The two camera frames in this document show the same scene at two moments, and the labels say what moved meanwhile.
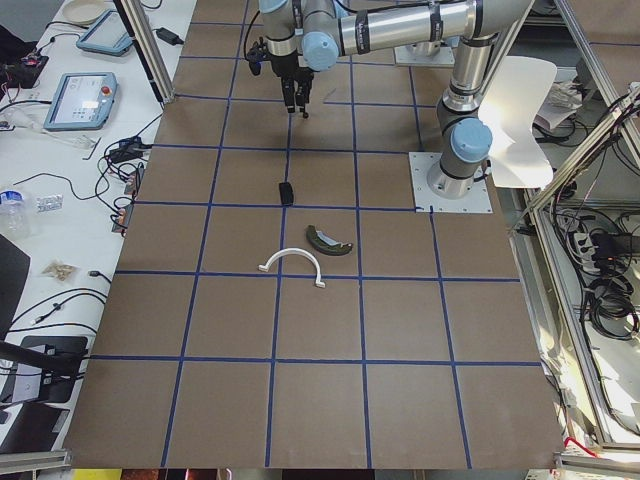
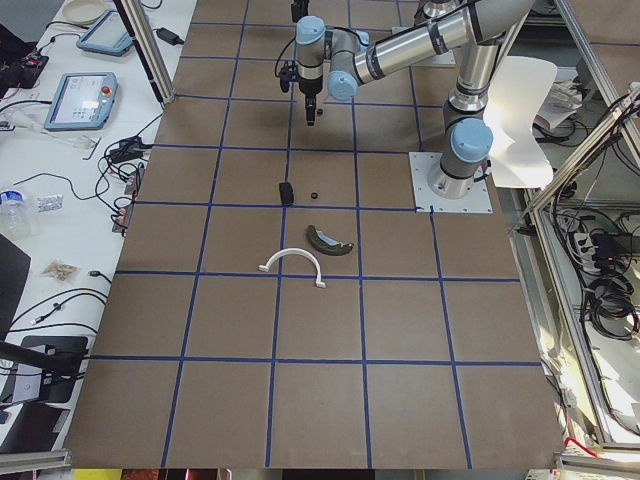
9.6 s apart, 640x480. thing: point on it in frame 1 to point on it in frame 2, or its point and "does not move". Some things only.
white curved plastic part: (319, 283) does not move
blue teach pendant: (83, 102) does not move
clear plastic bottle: (15, 216) does not move
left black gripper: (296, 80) to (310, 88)
